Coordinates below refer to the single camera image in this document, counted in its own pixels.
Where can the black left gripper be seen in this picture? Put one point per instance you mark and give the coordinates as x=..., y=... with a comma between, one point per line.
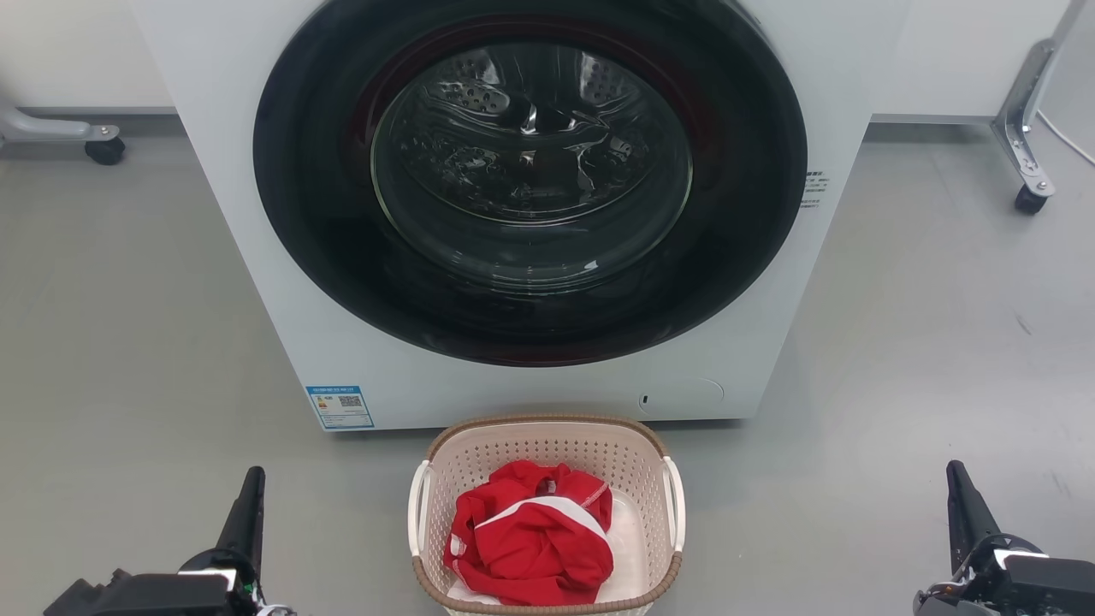
x=154, y=592

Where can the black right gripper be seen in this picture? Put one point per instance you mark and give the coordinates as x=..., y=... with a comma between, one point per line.
x=1026, y=586

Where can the beige perforated plastic laundry basket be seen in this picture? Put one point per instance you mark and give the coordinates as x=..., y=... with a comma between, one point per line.
x=547, y=445

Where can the blue energy label sticker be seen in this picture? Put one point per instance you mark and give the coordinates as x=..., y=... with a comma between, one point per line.
x=340, y=407

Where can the white front-load washing machine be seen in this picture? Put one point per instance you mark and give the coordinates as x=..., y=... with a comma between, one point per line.
x=359, y=393

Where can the black round washing machine door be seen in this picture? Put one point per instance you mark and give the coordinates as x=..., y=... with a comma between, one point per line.
x=325, y=257

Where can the red garment with white stripe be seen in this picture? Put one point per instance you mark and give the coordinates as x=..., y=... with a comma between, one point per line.
x=530, y=547

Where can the round filter cover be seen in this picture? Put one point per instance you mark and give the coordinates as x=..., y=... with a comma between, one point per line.
x=684, y=398

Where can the small printed text sticker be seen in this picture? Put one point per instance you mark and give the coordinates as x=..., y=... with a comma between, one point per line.
x=814, y=190

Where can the grey metal leg with caster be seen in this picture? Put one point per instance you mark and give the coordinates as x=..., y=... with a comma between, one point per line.
x=1018, y=120
x=51, y=128

